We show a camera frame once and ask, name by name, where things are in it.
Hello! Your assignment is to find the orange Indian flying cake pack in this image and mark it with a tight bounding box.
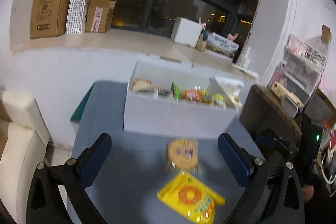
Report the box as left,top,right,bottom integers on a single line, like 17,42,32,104
183,89,208,103

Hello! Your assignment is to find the green snack packet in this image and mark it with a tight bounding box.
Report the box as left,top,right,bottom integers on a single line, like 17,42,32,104
171,82,183,100

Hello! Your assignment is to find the dark wooden side table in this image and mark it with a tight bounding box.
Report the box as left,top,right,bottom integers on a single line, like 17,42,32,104
239,84,301,147

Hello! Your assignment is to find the Kuromi noodle snack pack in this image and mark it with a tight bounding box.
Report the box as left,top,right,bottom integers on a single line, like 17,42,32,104
166,139,201,172

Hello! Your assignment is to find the cream sofa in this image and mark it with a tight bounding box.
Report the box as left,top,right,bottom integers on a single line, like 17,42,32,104
1,90,50,223

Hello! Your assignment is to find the white cardboard storage box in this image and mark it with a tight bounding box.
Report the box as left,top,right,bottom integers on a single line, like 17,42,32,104
123,60,244,139

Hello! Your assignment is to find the white plastic drawer unit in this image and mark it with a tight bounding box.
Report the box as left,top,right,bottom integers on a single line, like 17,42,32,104
268,34,331,106

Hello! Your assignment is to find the landscape printed banner board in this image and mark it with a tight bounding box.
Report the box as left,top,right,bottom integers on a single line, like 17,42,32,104
206,32,239,60

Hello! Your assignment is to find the white perforated panel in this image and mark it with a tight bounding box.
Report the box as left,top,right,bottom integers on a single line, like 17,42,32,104
66,0,87,35

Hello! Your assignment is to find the white foam block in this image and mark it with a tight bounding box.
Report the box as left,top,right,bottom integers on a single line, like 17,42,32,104
170,16,202,48

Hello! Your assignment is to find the small open cardboard box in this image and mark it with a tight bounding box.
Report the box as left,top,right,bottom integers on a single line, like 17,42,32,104
85,0,116,33

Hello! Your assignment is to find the large brown cardboard box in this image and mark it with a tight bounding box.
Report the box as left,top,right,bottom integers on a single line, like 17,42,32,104
30,0,70,39

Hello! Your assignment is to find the yellow ring snack pack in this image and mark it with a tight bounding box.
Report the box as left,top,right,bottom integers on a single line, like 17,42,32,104
157,170,226,223

